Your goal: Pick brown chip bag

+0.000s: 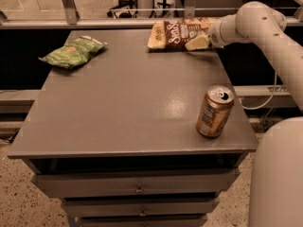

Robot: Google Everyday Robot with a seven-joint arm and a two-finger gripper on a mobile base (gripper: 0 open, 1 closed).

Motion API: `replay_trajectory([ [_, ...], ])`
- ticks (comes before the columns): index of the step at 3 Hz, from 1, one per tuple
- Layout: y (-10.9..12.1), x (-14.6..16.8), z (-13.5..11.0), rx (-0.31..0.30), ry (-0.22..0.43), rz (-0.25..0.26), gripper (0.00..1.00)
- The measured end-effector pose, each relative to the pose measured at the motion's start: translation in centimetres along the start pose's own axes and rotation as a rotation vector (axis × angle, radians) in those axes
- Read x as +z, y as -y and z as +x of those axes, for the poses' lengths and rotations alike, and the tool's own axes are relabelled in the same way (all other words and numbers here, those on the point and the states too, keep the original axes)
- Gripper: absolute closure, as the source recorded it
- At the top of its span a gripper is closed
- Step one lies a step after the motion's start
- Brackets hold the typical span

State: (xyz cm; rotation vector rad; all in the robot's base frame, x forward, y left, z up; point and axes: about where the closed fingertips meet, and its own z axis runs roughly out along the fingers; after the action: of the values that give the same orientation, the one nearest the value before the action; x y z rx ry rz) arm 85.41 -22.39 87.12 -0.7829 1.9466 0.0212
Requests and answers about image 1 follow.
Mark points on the black office chair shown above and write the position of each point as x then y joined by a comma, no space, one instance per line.
124,0

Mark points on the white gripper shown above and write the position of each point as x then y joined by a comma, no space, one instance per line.
216,35

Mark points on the gold soda can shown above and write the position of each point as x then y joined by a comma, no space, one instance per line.
215,110

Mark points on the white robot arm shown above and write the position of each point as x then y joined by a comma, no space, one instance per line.
276,189

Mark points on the grey drawer cabinet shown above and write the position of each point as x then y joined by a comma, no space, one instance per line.
116,140

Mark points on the metal railing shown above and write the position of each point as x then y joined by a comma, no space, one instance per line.
81,14

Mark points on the green chip bag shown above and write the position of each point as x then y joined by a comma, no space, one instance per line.
74,54

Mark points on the brown chip bag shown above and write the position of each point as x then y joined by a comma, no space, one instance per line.
172,34

